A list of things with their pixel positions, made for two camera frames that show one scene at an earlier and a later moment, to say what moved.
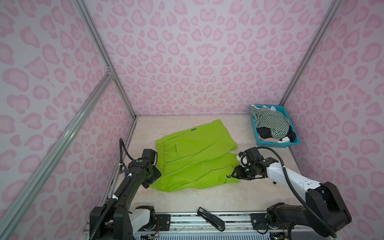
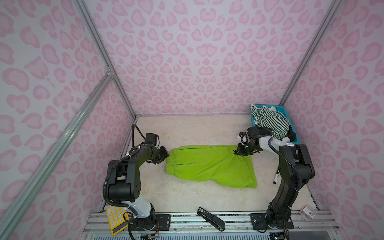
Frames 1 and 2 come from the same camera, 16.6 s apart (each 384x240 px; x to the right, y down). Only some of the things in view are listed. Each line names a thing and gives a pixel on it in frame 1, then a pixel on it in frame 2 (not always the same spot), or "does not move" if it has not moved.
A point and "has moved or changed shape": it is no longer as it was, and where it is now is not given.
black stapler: (212, 220) does not move
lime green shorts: (201, 157) has moved or changed shape
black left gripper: (148, 183) -> (166, 155)
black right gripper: (237, 174) -> (238, 152)
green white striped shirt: (275, 120) does not move
